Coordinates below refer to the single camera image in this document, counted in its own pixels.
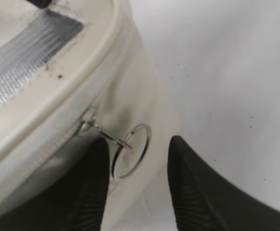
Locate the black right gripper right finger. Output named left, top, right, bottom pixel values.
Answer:
left=167, top=135, right=280, bottom=231

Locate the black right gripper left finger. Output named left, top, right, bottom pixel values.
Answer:
left=0, top=138, right=109, bottom=231

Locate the silver zipper pull ring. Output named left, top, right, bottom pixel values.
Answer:
left=78, top=109, right=152, bottom=180

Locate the cream canvas zipper bag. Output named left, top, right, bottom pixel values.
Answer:
left=0, top=0, right=179, bottom=231

